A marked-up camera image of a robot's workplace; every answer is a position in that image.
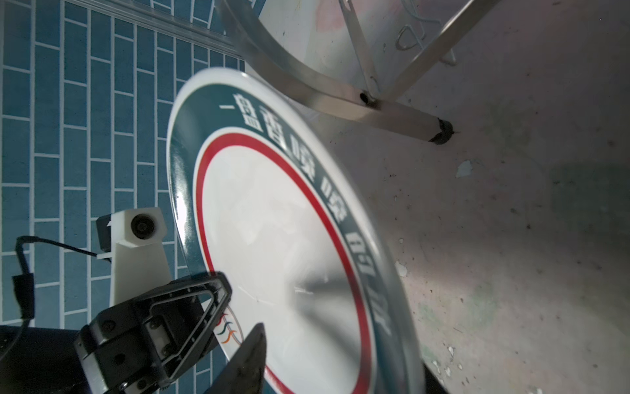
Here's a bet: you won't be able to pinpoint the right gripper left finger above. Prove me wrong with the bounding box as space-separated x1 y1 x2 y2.
205 323 267 394

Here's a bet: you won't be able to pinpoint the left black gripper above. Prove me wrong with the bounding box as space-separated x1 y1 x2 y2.
74 272 232 393

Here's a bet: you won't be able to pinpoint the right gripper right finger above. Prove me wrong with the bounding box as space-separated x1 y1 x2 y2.
423 366 449 394

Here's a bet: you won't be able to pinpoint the wide green band white plate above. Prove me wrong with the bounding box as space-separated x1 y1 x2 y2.
167 67 427 393

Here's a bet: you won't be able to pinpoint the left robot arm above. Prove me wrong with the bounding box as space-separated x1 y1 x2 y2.
1 273 232 393

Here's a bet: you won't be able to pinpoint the silver metal dish rack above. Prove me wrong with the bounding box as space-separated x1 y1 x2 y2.
214 0 494 144

